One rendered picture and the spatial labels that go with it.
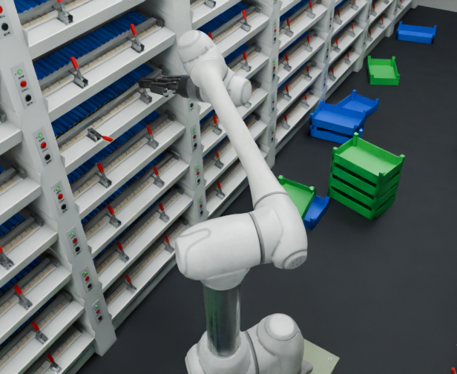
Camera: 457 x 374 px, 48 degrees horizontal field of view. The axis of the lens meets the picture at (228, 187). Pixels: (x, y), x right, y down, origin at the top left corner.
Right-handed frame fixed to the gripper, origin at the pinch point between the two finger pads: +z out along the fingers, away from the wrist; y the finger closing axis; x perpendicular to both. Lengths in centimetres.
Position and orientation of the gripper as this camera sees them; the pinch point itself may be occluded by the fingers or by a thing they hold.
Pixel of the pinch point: (148, 82)
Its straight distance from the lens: 186.2
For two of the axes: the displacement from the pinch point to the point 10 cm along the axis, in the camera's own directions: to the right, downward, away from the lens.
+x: -1.9, -8.1, -5.6
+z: -8.2, -1.8, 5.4
